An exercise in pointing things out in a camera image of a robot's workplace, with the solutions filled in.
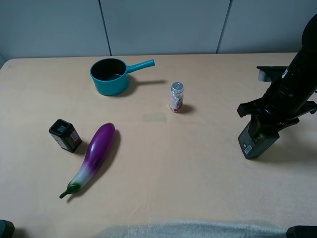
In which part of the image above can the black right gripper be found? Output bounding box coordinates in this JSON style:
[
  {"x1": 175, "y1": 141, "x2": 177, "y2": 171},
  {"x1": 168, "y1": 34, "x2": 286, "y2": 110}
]
[{"x1": 237, "y1": 81, "x2": 317, "y2": 136}]

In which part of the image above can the dark green bottle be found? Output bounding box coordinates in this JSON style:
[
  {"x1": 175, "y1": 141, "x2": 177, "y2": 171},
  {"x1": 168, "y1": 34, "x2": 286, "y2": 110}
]
[{"x1": 238, "y1": 122, "x2": 279, "y2": 160}]

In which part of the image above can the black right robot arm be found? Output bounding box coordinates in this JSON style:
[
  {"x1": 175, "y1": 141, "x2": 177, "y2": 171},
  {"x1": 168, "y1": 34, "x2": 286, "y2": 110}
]
[{"x1": 237, "y1": 16, "x2": 317, "y2": 137}]

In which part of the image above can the black object bottom right corner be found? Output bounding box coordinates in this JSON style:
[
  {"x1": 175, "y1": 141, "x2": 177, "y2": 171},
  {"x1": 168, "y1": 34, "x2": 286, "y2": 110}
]
[{"x1": 286, "y1": 226, "x2": 317, "y2": 238}]

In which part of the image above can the black object corner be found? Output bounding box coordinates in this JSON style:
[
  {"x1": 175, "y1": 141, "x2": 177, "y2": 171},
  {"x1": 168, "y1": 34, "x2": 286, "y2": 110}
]
[
  {"x1": 286, "y1": 226, "x2": 317, "y2": 238},
  {"x1": 0, "y1": 220, "x2": 15, "y2": 238}
]

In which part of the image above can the black object bottom left corner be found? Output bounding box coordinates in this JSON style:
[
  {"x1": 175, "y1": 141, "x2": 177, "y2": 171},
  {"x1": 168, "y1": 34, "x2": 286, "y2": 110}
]
[{"x1": 0, "y1": 220, "x2": 15, "y2": 238}]

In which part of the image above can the small clear candy bottle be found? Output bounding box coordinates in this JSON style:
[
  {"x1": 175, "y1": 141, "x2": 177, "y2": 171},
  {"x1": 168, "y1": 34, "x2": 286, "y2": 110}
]
[{"x1": 169, "y1": 82, "x2": 184, "y2": 112}]

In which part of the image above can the grey cloth at table edge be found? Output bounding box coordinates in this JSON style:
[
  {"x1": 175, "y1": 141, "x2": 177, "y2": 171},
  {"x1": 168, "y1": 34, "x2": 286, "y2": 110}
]
[{"x1": 95, "y1": 222, "x2": 286, "y2": 238}]

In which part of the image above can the purple toy eggplant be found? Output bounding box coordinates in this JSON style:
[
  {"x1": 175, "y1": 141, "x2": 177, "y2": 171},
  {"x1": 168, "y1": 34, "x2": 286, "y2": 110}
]
[{"x1": 59, "y1": 122, "x2": 115, "y2": 199}]

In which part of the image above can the small black square tin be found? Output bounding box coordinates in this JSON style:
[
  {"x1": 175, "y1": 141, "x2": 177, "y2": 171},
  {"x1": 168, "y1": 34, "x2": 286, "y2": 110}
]
[{"x1": 49, "y1": 119, "x2": 82, "y2": 153}]

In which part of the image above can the grey camera on right wrist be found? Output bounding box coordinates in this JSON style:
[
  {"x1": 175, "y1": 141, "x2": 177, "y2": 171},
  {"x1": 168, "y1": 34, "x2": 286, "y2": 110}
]
[{"x1": 257, "y1": 66, "x2": 287, "y2": 82}]

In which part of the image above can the teal saucepan with handle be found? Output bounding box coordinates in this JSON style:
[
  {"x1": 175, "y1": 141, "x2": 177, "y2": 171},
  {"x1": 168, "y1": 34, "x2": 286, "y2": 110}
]
[{"x1": 90, "y1": 58, "x2": 155, "y2": 96}]

